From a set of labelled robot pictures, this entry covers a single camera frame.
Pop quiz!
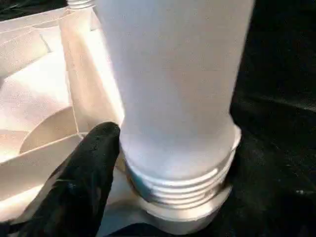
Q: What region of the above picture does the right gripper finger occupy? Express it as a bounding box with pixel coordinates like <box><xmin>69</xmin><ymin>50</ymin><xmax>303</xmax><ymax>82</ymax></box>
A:
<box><xmin>0</xmin><ymin>122</ymin><xmax>121</xmax><ymax>237</ymax></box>

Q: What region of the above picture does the white plastic table top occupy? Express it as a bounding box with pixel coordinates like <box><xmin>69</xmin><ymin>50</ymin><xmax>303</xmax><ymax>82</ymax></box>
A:
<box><xmin>0</xmin><ymin>7</ymin><xmax>233</xmax><ymax>237</ymax></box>

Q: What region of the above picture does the white plastic table leg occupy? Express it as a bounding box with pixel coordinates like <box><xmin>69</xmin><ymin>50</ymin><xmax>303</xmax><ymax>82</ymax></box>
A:
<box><xmin>67</xmin><ymin>0</ymin><xmax>95</xmax><ymax>11</ymax></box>
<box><xmin>94</xmin><ymin>0</ymin><xmax>255</xmax><ymax>208</ymax></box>

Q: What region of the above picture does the black plastic mat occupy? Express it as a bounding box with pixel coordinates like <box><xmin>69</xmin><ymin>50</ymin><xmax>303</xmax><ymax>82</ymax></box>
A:
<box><xmin>0</xmin><ymin>0</ymin><xmax>316</xmax><ymax>237</ymax></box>

